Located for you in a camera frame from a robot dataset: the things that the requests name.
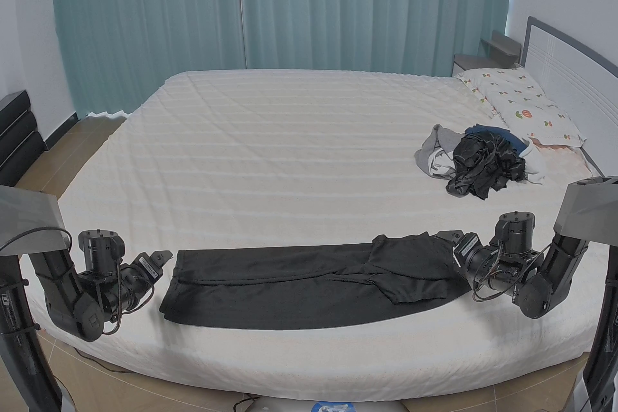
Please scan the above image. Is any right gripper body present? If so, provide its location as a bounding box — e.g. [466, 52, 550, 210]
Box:
[454, 232, 486, 273]

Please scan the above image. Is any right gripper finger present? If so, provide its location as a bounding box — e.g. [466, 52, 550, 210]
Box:
[435, 230, 466, 247]

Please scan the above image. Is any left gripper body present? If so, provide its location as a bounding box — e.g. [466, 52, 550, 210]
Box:
[130, 253, 164, 287]

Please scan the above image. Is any black T-shirt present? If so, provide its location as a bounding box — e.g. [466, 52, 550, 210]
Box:
[159, 231, 473, 331]

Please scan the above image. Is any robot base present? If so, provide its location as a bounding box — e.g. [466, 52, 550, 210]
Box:
[240, 396, 401, 412]

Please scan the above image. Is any pile of clothes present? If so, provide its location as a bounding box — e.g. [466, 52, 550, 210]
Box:
[415, 123, 546, 201]

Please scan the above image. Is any white printed pillow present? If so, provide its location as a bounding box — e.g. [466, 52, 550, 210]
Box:
[455, 67, 587, 146]

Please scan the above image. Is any bed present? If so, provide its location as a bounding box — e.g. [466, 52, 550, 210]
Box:
[36, 16, 618, 401]

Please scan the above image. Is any black chest of drawers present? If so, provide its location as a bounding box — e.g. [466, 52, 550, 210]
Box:
[0, 90, 46, 186]

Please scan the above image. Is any grey bedside table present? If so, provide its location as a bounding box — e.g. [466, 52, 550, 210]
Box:
[453, 30, 522, 78]

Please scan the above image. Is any black cable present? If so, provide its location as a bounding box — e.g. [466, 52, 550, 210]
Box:
[0, 227, 72, 257]

